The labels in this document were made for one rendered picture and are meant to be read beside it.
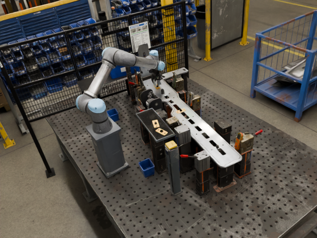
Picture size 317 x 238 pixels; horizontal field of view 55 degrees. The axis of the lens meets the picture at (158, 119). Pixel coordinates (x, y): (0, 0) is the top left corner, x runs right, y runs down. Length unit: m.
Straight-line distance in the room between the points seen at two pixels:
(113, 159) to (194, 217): 0.76
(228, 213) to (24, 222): 2.08
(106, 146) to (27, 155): 2.01
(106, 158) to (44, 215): 1.23
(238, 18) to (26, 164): 4.22
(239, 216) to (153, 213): 0.59
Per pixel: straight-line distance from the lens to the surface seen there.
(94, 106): 2.17
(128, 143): 2.76
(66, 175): 3.68
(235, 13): 5.81
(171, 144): 1.98
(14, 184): 3.88
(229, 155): 2.13
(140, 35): 3.25
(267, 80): 4.64
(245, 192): 2.31
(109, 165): 2.44
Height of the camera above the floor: 2.47
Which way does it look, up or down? 36 degrees down
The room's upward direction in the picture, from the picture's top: 7 degrees counter-clockwise
